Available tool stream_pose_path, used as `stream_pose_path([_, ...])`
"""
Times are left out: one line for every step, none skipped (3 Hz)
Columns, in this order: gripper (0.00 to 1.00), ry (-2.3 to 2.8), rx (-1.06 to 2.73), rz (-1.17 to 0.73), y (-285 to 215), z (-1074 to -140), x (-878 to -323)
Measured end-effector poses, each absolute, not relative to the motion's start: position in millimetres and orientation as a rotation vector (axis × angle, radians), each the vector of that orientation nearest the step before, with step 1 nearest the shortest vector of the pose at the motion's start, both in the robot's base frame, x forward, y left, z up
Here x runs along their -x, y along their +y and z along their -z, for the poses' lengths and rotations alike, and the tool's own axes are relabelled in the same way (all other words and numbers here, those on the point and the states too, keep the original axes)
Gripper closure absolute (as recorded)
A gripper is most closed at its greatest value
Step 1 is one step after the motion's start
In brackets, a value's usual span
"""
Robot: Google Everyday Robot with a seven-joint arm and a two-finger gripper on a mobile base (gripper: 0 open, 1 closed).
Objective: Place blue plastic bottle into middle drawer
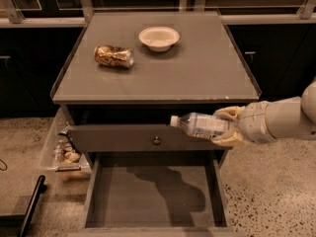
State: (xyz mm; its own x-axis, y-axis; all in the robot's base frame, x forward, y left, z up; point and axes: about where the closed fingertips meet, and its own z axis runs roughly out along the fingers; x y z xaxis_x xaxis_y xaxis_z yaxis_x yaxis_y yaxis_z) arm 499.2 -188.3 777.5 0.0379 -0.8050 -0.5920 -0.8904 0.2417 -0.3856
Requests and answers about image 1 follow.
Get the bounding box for open grey middle drawer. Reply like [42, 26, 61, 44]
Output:
[67, 154, 245, 237]

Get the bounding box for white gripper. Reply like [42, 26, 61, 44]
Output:
[211, 101, 276, 147]

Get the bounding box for crushed gold can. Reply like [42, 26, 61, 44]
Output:
[94, 45, 134, 68]

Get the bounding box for grey drawer cabinet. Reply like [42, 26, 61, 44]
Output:
[49, 10, 263, 237]

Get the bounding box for snack items in bin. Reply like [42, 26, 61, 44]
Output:
[52, 129, 81, 164]

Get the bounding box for round metal drawer knob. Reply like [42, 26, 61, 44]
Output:
[153, 136, 161, 145]

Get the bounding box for clear plastic water bottle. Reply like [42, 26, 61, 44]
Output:
[170, 113, 230, 139]

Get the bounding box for black bar on floor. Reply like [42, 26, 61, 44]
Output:
[17, 175, 46, 237]

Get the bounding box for grey top drawer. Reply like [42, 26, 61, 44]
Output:
[68, 124, 228, 152]

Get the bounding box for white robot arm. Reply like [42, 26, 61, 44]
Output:
[211, 80, 316, 147]

